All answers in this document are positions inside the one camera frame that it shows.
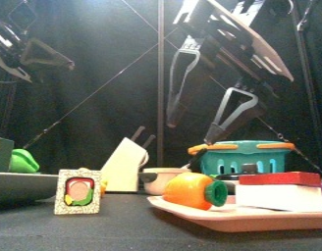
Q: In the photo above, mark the vertical metal frame pole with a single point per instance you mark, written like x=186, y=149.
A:
x=161, y=98

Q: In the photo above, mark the square toy sushi roll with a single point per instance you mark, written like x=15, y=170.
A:
x=63, y=196

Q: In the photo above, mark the slanted metal frame strut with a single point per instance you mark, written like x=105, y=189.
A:
x=310, y=98

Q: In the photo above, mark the grey tray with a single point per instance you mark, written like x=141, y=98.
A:
x=19, y=188

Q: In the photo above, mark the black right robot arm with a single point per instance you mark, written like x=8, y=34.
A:
x=264, y=8

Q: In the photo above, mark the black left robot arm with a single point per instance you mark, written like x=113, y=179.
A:
x=15, y=11

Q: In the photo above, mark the orange toy carrot green top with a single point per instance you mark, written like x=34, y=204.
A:
x=188, y=191

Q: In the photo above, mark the right wrist camera mount plate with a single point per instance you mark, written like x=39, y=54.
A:
x=256, y=45

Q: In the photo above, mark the cream toy knife block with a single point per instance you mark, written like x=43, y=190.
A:
x=122, y=170

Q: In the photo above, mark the pink tray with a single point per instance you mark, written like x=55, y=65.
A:
x=239, y=219

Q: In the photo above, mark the black pot lid grey knob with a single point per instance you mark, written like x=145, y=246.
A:
x=249, y=168

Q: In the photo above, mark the small yellow toy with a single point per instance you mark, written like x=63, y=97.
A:
x=103, y=188

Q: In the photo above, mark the green-sided toy block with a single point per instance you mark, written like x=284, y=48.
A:
x=2, y=155

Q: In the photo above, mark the green toy pepper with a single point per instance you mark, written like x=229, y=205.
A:
x=24, y=161

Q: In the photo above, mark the red-topped white toy block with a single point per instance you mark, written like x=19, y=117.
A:
x=277, y=196

